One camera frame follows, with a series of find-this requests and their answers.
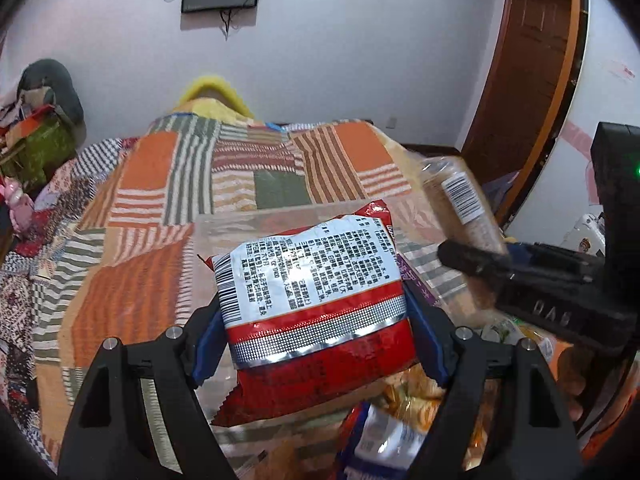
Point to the green yellow snack packet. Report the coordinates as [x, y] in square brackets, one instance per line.
[520, 332]

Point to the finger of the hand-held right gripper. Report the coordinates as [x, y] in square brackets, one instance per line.
[480, 257]

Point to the brown wooden door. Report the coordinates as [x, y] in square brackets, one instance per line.
[530, 65]

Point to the pink plush toy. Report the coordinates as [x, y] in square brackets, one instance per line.
[17, 205]

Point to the striped patchwork blanket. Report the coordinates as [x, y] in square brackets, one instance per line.
[140, 220]

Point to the white printed plastic bag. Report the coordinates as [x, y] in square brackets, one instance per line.
[585, 235]

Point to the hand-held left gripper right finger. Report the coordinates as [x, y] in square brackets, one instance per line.
[432, 345]

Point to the clear bread packet barcode label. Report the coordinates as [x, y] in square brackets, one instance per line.
[467, 200]

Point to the purple snack packet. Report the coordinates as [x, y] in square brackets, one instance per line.
[417, 277]

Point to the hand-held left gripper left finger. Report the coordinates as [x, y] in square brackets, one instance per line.
[206, 347]

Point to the grey clothes pile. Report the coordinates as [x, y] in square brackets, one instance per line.
[50, 85]

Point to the person's right hand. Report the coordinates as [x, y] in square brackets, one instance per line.
[572, 385]

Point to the yellow pillow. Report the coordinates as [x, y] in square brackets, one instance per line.
[212, 95]

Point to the blue white snack packet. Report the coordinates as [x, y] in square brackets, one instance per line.
[385, 435]

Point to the orange yellow snack packet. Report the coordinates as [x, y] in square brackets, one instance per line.
[415, 400]

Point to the red snack packet white label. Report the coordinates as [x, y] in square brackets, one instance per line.
[320, 310]

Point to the green cardboard box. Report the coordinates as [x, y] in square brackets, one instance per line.
[35, 147]

